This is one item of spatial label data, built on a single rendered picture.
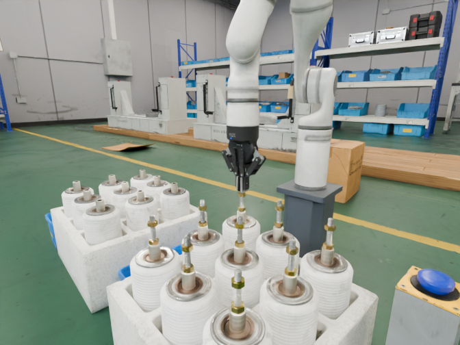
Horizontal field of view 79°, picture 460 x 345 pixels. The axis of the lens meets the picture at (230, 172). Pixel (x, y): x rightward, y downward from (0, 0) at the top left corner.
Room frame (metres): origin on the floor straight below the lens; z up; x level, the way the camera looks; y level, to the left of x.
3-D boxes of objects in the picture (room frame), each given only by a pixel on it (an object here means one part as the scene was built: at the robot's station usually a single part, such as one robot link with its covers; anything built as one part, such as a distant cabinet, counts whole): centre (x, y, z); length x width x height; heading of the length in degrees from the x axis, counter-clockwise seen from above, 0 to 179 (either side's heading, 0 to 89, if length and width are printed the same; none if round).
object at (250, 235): (0.65, -0.03, 0.16); 0.10 x 0.10 x 0.18
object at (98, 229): (0.72, 0.36, 0.16); 0.10 x 0.10 x 0.18
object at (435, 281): (0.32, -0.27, 0.32); 0.04 x 0.04 x 0.02
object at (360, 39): (4.84, -2.15, 1.42); 0.43 x 0.37 x 0.19; 136
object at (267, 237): (0.56, -0.11, 0.25); 0.08 x 0.08 x 0.01
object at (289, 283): (0.39, -0.10, 0.26); 0.02 x 0.02 x 0.03
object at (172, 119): (4.38, 1.25, 0.45); 1.61 x 0.57 x 0.74; 49
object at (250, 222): (0.65, -0.03, 0.25); 0.08 x 0.08 x 0.01
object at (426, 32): (4.33, -2.74, 1.41); 0.42 x 0.35 x 0.17; 140
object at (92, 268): (0.89, 0.35, 0.09); 0.39 x 0.39 x 0.18; 42
